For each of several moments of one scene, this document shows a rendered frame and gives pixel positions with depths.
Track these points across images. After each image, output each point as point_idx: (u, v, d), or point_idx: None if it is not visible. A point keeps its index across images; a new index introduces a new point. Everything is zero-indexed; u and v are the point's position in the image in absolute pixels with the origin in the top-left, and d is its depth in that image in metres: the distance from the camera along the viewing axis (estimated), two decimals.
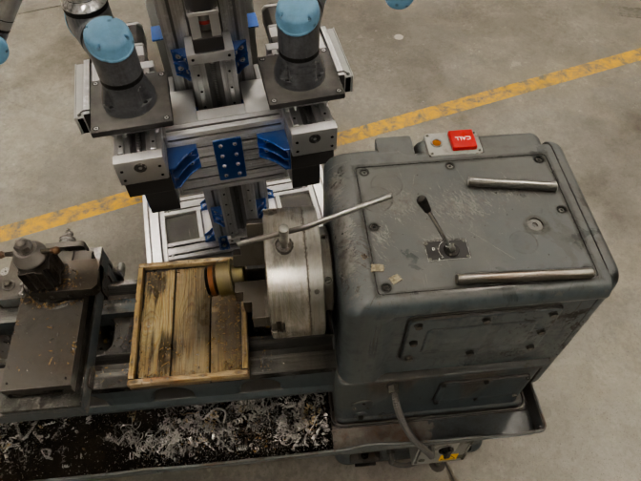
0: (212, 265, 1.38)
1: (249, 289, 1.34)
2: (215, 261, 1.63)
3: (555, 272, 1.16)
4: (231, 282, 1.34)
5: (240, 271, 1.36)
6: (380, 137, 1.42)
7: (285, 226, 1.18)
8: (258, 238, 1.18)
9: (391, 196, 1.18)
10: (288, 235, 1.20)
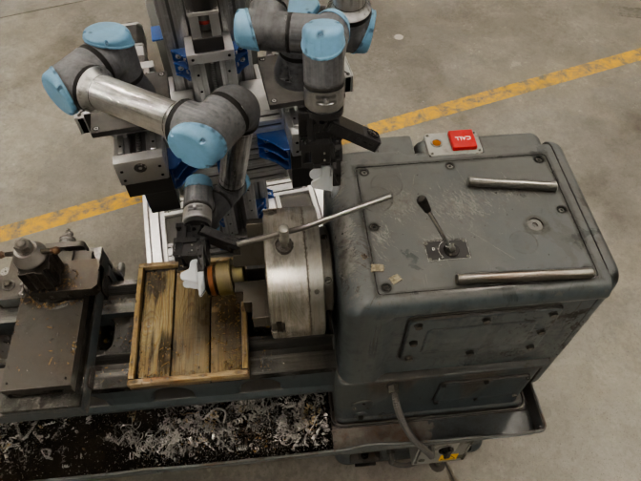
0: (212, 265, 1.38)
1: (249, 289, 1.34)
2: (215, 261, 1.63)
3: (555, 272, 1.16)
4: (231, 282, 1.34)
5: (240, 271, 1.36)
6: (380, 137, 1.42)
7: (285, 226, 1.18)
8: (258, 238, 1.18)
9: (391, 196, 1.18)
10: (288, 235, 1.20)
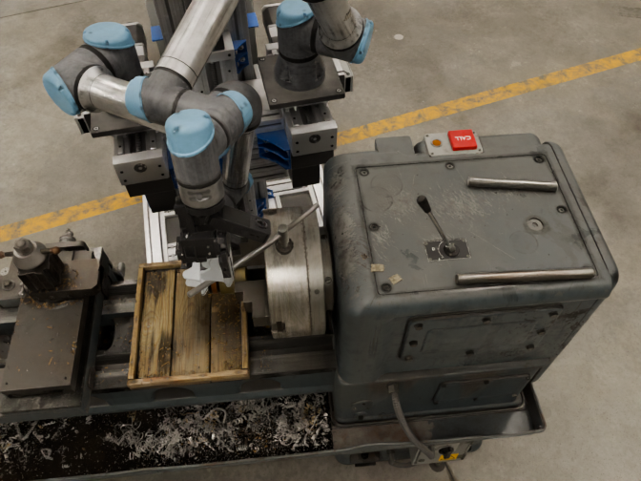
0: None
1: (249, 289, 1.34)
2: None
3: (555, 272, 1.16)
4: (234, 281, 1.34)
5: (243, 271, 1.36)
6: (380, 137, 1.42)
7: (280, 230, 1.17)
8: (301, 215, 1.21)
9: (188, 292, 1.08)
10: (278, 233, 1.20)
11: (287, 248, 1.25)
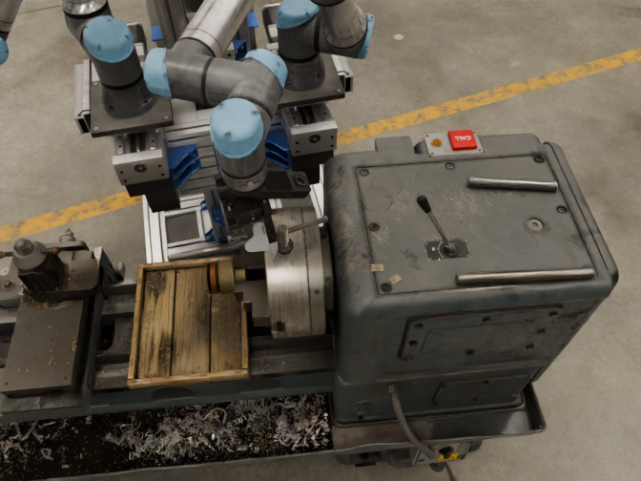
0: (215, 262, 1.38)
1: (249, 289, 1.34)
2: (215, 261, 1.63)
3: (555, 272, 1.16)
4: (234, 281, 1.34)
5: (243, 271, 1.36)
6: (380, 137, 1.42)
7: (279, 230, 1.18)
8: (307, 222, 1.20)
9: (168, 255, 1.11)
10: (278, 232, 1.20)
11: (285, 249, 1.25)
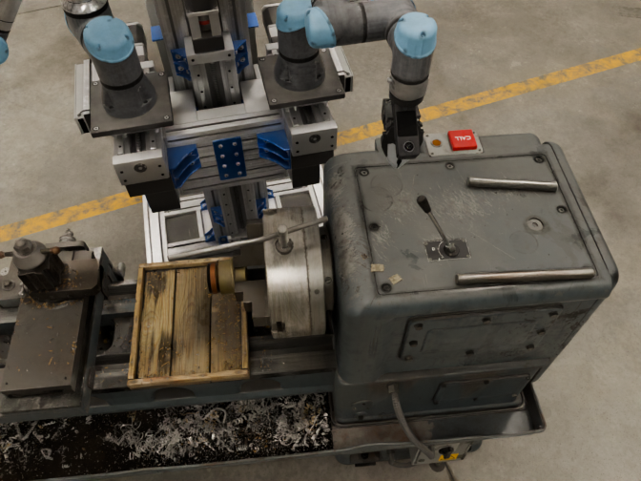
0: (215, 262, 1.38)
1: (249, 289, 1.34)
2: (215, 261, 1.63)
3: (555, 272, 1.16)
4: (234, 281, 1.34)
5: (243, 271, 1.36)
6: (380, 137, 1.42)
7: (279, 230, 1.18)
8: (307, 222, 1.20)
9: (168, 255, 1.11)
10: (278, 232, 1.20)
11: (285, 249, 1.25)
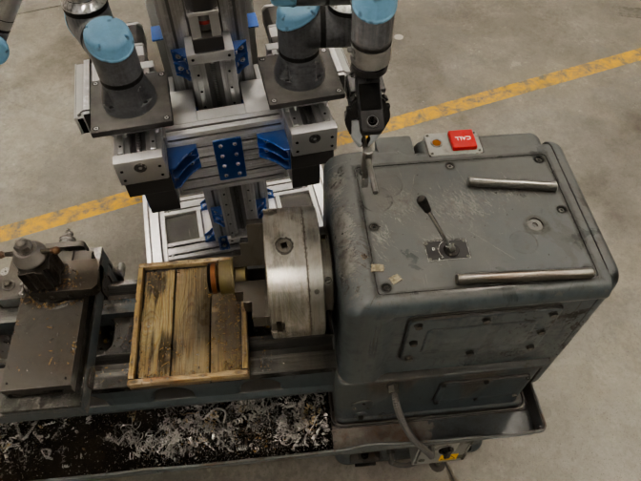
0: (215, 262, 1.38)
1: (249, 289, 1.34)
2: (215, 261, 1.63)
3: (555, 272, 1.16)
4: (234, 281, 1.34)
5: (243, 271, 1.36)
6: (380, 137, 1.42)
7: (366, 148, 1.20)
8: (372, 174, 1.18)
9: None
10: None
11: (285, 249, 1.25)
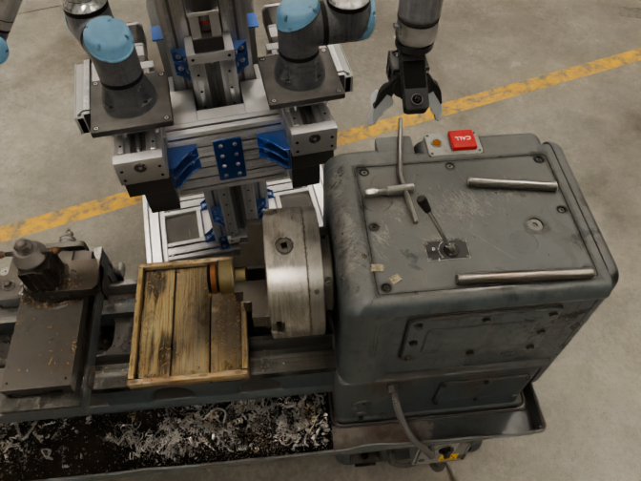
0: (215, 262, 1.38)
1: (249, 289, 1.34)
2: (215, 261, 1.63)
3: (555, 272, 1.16)
4: (234, 281, 1.34)
5: (243, 271, 1.36)
6: (380, 137, 1.42)
7: (412, 184, 1.31)
8: (413, 206, 1.28)
9: (402, 120, 1.45)
10: None
11: (285, 249, 1.25)
